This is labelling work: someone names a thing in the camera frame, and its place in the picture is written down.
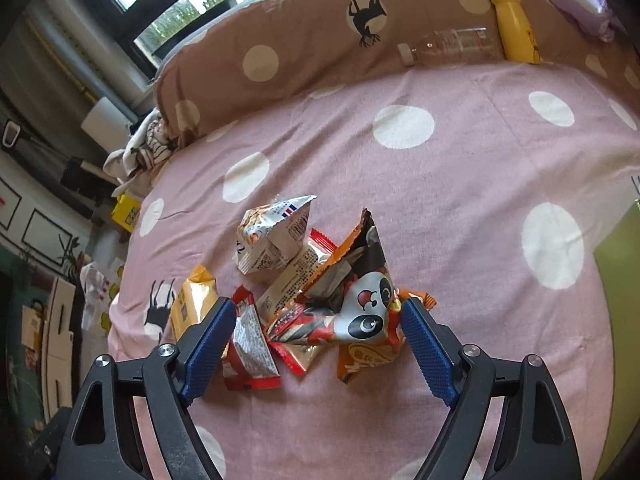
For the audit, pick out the yellow drink bottle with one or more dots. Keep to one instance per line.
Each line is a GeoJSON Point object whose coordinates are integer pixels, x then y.
{"type": "Point", "coordinates": [518, 39]}

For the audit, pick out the black tripod stand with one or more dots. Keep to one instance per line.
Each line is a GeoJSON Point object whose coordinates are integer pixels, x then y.
{"type": "Point", "coordinates": [50, 166]}

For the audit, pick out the yellow snack bag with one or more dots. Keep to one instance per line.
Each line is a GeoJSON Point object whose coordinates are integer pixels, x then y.
{"type": "Point", "coordinates": [195, 298]}

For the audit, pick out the wall picture frame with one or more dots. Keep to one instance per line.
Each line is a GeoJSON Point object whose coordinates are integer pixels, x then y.
{"type": "Point", "coordinates": [46, 238]}

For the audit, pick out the clear plastic bottle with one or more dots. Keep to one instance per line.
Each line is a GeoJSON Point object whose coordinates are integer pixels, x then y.
{"type": "Point", "coordinates": [450, 47]}

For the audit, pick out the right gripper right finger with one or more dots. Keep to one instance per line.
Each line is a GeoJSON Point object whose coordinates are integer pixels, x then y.
{"type": "Point", "coordinates": [534, 439]}

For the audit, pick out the white popcorn snack bag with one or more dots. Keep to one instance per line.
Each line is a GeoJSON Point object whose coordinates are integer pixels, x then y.
{"type": "Point", "coordinates": [270, 236]}

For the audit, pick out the white patterned shopping bag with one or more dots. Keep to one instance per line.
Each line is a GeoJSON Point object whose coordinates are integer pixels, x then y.
{"type": "Point", "coordinates": [100, 287]}

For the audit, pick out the small red silver snack pack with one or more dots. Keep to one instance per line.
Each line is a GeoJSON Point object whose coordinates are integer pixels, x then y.
{"type": "Point", "coordinates": [247, 363]}

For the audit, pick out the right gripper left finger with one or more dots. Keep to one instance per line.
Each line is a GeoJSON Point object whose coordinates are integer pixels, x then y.
{"type": "Point", "coordinates": [103, 440]}

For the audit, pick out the orange panda snack bag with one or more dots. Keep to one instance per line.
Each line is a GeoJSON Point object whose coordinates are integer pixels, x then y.
{"type": "Point", "coordinates": [351, 303]}

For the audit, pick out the pink polka dot bedsheet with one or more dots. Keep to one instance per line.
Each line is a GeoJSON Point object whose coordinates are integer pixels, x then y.
{"type": "Point", "coordinates": [490, 187]}

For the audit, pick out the brown polka dot bolster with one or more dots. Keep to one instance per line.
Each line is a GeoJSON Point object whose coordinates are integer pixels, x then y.
{"type": "Point", "coordinates": [273, 67]}

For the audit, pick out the yellow carton box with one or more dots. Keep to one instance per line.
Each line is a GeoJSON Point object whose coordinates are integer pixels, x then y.
{"type": "Point", "coordinates": [126, 212]}

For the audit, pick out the green cardboard box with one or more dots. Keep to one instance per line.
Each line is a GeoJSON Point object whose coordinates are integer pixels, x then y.
{"type": "Point", "coordinates": [617, 258]}

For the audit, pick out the striped white cloth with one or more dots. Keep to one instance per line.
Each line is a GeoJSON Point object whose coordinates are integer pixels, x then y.
{"type": "Point", "coordinates": [138, 164]}

